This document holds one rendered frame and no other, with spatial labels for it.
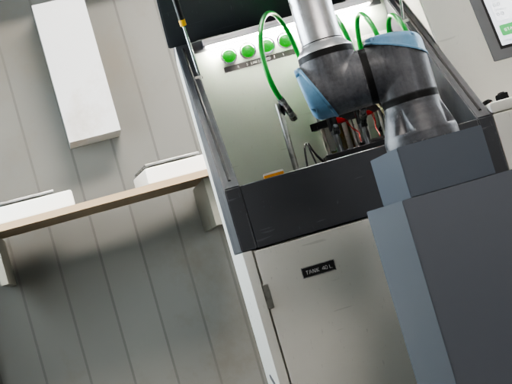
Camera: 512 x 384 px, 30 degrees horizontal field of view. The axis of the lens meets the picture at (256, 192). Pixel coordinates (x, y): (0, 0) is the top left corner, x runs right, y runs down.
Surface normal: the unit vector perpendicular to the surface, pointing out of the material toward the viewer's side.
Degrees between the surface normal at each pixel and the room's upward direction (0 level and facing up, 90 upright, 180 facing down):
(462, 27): 76
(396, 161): 90
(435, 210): 90
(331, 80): 91
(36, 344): 90
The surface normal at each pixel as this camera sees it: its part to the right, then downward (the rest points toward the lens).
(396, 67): -0.14, 0.02
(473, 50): -0.01, -0.30
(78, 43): 0.17, -0.11
